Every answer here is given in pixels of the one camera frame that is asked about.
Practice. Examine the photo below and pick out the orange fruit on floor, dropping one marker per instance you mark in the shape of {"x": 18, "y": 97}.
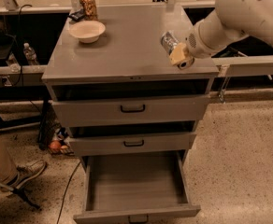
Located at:
{"x": 55, "y": 145}

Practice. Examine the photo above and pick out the glass jar of snacks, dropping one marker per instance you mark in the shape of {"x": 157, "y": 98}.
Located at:
{"x": 90, "y": 9}

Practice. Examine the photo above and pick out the clear plastic water bottle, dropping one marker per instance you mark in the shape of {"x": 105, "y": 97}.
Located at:
{"x": 30, "y": 54}

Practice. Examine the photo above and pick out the grey middle drawer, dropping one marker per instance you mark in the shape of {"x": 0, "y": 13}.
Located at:
{"x": 121, "y": 144}

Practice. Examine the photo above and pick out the silver blue redbull can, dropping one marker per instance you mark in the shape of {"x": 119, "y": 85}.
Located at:
{"x": 169, "y": 42}

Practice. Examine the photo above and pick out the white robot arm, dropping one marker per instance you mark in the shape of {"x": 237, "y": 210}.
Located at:
{"x": 229, "y": 22}

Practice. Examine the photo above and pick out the white bowl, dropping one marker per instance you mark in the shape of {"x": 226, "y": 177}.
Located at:
{"x": 87, "y": 31}

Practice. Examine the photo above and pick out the grey open bottom drawer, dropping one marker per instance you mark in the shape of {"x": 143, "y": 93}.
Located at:
{"x": 135, "y": 189}

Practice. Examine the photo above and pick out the grey metal drawer cabinet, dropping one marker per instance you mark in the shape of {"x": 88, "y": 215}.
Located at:
{"x": 127, "y": 62}

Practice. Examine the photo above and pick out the black small device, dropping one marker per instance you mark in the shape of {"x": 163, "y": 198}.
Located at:
{"x": 77, "y": 16}

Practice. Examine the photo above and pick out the grey sneaker shoe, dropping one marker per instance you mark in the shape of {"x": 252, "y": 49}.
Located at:
{"x": 27, "y": 173}

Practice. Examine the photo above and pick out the grey top drawer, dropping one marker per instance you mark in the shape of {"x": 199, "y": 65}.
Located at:
{"x": 130, "y": 111}

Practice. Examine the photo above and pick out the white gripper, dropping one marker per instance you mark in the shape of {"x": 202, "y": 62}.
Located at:
{"x": 193, "y": 46}

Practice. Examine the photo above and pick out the black chair base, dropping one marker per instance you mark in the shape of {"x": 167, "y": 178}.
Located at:
{"x": 20, "y": 193}

